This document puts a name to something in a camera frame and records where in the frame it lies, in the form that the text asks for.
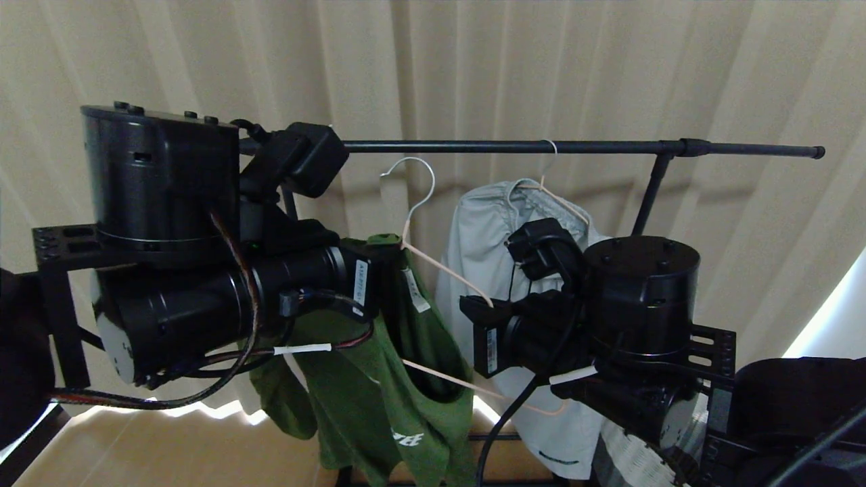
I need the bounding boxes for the pale grey shorts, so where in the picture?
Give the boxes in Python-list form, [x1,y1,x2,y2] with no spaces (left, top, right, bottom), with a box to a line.
[434,179,613,482]

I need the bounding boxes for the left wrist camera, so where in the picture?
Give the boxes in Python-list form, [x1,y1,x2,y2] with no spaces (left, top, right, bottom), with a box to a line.
[240,122,350,204]

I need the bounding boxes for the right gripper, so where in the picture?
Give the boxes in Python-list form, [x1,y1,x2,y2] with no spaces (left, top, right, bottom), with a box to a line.
[460,294,599,379]

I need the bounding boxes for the beige curtain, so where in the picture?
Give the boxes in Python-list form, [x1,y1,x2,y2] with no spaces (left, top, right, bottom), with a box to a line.
[0,0,866,427]

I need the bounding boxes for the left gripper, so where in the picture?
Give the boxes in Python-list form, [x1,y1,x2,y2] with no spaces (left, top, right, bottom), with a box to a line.
[95,243,381,386]

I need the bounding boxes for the green garment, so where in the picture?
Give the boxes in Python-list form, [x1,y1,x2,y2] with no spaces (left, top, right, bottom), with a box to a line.
[246,233,478,487]

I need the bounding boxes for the white laundry basket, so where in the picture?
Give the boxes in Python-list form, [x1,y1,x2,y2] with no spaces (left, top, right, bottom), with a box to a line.
[594,392,712,487]

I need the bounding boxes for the pink clothes hanger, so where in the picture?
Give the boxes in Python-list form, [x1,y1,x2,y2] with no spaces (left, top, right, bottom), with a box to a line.
[509,139,591,227]
[380,157,568,415]

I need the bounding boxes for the black clothes rack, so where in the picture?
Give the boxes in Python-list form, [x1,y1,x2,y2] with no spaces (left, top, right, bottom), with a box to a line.
[237,137,826,487]

